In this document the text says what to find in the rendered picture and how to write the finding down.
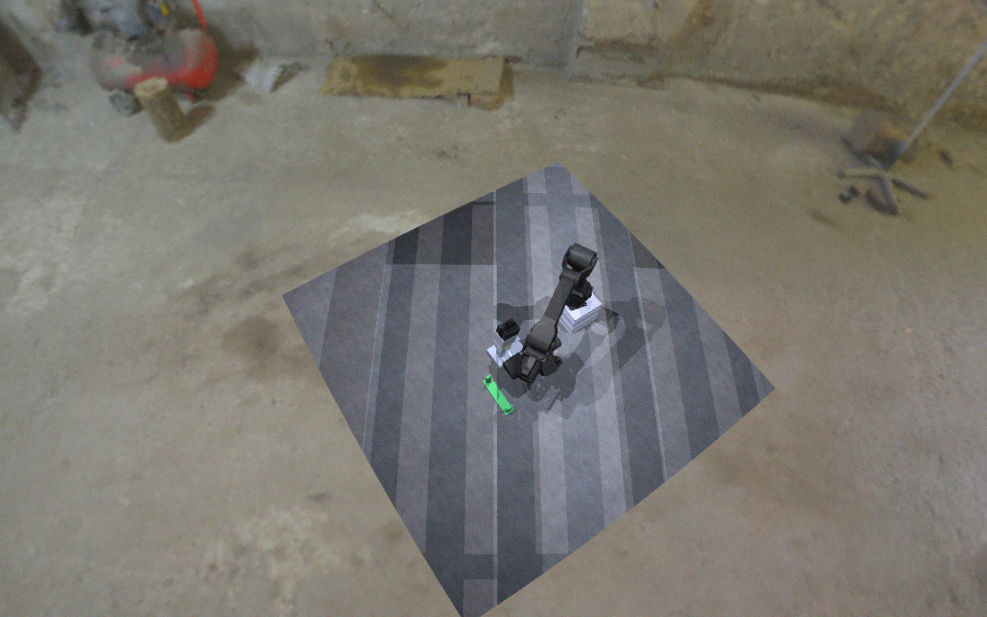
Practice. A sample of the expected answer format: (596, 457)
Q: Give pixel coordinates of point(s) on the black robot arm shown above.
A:
(573, 290)

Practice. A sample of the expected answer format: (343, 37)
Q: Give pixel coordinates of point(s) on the green pin cradle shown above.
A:
(498, 396)

